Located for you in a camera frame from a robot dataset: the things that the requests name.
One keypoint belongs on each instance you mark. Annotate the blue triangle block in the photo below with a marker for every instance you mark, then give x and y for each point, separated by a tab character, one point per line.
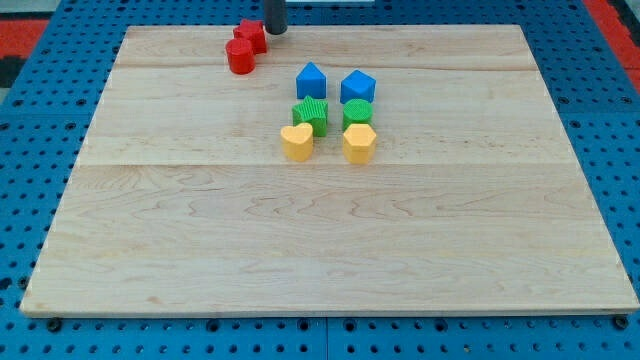
311	81

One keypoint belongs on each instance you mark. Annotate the yellow heart block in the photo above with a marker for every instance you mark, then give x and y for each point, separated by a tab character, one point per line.
297	141

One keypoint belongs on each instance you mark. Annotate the yellow hexagon block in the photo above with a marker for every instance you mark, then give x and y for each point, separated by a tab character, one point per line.
359	143

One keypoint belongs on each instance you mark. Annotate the green star block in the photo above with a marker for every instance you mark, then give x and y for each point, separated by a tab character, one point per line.
312	111

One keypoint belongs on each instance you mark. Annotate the green cylinder block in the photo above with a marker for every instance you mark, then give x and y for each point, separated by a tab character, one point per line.
356	111

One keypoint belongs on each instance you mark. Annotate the blue cube block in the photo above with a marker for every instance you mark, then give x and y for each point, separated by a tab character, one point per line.
357	85

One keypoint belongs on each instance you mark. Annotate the light wooden board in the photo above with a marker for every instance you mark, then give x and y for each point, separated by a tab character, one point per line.
182	203

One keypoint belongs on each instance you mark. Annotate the red cylinder block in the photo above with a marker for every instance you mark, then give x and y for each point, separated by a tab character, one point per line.
240	56

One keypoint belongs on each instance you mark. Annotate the red star block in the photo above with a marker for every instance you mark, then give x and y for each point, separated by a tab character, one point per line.
253	31

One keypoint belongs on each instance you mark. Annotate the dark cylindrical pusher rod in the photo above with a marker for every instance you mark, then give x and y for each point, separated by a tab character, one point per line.
275	16

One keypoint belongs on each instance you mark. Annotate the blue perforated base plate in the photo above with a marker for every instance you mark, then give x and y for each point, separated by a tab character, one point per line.
48	110

